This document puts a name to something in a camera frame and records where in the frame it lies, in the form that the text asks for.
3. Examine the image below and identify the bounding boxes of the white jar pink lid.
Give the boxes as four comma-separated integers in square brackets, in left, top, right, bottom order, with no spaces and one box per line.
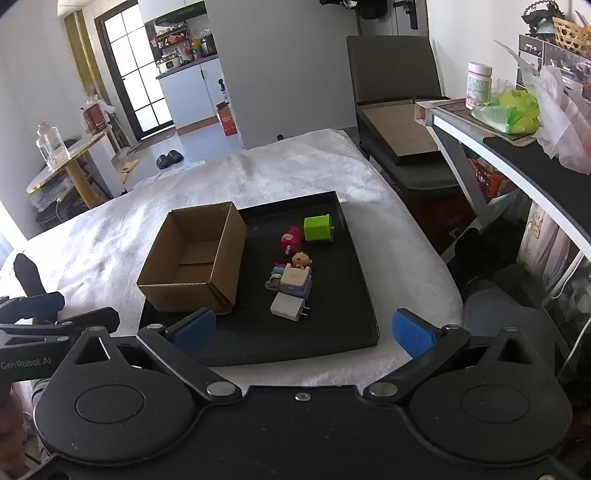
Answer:
[466,62,493,110]

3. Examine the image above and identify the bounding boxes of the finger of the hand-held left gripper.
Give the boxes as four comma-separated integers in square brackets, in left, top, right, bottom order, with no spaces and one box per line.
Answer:
[0,292,65,324]
[0,307,121,347]

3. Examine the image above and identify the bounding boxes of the black printed box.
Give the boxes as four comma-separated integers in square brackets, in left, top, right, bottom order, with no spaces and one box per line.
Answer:
[517,33,591,93]

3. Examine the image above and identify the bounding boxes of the brown cardboard box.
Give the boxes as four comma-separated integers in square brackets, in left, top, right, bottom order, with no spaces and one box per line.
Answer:
[137,202,247,315]

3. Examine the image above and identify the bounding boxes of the white plug charger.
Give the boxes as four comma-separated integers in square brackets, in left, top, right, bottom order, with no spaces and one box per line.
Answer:
[270,294,311,320]

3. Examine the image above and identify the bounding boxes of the person's right leg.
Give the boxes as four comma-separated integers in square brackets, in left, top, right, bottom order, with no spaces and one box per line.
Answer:
[455,228,573,370]

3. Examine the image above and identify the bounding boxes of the red-hatted toy figure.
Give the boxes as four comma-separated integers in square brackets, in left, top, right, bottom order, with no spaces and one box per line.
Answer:
[280,225,304,254]

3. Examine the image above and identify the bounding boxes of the white desk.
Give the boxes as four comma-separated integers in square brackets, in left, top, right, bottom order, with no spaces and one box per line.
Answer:
[416,98,591,287]

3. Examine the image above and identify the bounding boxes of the white blanket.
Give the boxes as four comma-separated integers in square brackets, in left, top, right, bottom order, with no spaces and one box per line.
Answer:
[0,128,464,388]

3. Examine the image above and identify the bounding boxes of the glass bottle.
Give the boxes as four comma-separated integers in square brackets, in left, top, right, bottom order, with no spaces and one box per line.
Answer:
[36,122,65,169]

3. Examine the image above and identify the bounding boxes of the black box with brown liner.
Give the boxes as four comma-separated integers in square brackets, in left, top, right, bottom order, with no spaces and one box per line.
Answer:
[358,99,446,168]

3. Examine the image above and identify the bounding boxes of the wicker basket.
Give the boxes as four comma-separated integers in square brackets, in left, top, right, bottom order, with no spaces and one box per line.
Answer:
[551,16,591,49]

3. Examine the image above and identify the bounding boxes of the orange box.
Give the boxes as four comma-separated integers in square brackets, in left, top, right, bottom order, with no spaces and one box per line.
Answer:
[216,100,237,137]

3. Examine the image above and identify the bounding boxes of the white power strip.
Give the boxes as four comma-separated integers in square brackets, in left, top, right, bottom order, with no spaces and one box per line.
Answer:
[30,185,75,210]

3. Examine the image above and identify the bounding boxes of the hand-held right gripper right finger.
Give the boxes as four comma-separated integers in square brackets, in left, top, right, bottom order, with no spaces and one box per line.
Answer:
[362,308,539,400]

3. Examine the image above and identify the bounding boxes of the white kitchen cabinet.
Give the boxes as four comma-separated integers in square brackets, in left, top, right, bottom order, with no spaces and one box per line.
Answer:
[156,55,227,134]

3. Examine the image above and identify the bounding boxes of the black tray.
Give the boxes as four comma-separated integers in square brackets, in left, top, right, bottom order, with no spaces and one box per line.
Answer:
[139,191,380,367]

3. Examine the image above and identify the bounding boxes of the glass pane door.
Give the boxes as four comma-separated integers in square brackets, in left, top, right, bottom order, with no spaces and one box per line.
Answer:
[102,9,175,134]

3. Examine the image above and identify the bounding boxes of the white side cabinet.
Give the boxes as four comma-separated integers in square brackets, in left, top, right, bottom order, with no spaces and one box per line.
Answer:
[85,131,125,199]

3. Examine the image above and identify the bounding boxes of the white plastic bag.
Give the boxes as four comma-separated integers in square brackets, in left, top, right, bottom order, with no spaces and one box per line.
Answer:
[536,65,591,175]

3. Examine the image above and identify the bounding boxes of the kitchen wall shelf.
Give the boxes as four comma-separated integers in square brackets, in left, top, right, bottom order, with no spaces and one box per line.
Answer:
[150,21,190,51]

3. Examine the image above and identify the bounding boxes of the dark hanging clothes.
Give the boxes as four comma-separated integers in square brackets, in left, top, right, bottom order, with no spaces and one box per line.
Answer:
[318,0,391,21]

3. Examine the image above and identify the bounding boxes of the yellow curtain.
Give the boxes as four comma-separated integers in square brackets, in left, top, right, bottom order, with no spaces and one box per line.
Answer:
[65,9,105,102]

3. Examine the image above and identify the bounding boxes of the black stool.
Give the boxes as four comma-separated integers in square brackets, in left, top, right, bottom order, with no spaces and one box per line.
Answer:
[36,203,90,232]

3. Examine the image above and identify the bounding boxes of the black desk mat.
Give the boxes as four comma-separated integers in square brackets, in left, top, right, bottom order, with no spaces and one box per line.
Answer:
[482,134,591,241]

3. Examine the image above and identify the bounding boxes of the red container in plastic bag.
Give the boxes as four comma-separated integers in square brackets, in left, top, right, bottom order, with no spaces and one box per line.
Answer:
[82,99,112,136]

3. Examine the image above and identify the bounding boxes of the black chair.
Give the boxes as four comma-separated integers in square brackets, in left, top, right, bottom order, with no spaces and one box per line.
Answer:
[346,35,467,192]

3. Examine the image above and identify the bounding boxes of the green cube toy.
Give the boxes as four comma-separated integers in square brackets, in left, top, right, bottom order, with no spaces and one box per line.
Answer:
[303,214,335,243]

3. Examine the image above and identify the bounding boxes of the dark patterned mat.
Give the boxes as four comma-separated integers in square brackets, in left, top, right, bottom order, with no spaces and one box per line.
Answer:
[434,99,536,148]

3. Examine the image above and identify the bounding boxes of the green plastic bag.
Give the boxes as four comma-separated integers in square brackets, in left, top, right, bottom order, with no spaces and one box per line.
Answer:
[471,89,541,136]

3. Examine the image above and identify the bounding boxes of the gold side table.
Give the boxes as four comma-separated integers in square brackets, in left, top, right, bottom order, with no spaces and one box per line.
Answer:
[26,134,114,208]

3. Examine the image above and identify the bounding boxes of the red printed box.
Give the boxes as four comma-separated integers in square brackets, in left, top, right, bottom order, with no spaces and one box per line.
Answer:
[468,157,513,199]

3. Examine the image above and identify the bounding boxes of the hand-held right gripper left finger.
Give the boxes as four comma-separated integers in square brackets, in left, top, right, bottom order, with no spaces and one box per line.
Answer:
[68,308,243,402]

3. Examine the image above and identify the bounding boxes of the black sock foot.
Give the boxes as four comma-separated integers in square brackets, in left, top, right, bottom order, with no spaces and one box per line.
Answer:
[13,253,49,296]

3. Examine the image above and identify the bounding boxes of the white and purple charger cube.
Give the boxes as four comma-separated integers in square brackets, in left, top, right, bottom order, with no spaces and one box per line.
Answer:
[280,264,314,298]

